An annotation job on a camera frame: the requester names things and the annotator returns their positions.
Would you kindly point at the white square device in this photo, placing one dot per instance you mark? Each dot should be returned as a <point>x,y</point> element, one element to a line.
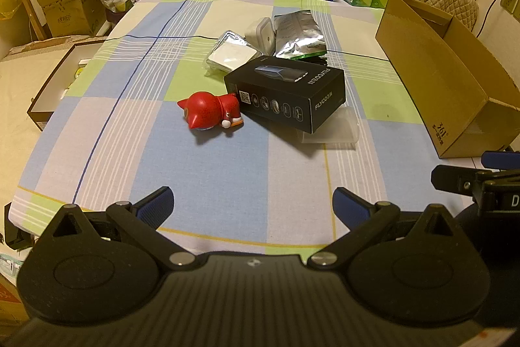
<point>260,34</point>

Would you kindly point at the checked tablecloth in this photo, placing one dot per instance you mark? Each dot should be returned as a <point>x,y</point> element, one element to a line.
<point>122,152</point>

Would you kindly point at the beige wall socket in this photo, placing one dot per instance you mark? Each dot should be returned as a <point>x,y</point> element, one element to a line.
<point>512,3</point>

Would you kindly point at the large cardboard box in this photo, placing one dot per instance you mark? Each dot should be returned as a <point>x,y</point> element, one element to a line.
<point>438,87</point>

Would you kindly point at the clear plastic case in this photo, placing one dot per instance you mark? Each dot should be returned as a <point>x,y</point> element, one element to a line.
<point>339,132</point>

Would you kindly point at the black product box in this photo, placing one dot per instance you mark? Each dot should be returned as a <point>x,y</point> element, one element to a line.
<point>284,95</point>

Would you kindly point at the red cat toy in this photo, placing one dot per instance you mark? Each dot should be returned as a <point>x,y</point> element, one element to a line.
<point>207,111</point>

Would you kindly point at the open brown shoe box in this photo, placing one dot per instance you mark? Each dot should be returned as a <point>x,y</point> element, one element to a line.
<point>53,103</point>

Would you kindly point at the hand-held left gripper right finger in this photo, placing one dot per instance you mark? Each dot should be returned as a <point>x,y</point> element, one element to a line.
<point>348,205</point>

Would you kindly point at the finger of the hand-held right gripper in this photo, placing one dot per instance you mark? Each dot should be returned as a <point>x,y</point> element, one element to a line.
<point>501,161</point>
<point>455,178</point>

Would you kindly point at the silver foil pouch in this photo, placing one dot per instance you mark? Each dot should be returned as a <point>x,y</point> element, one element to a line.
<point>298,34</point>

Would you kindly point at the clear-wrapped white packet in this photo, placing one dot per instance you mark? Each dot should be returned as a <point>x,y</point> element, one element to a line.
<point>231,56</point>

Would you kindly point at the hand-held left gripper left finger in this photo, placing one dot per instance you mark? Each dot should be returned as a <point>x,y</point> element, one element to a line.
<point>156,205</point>

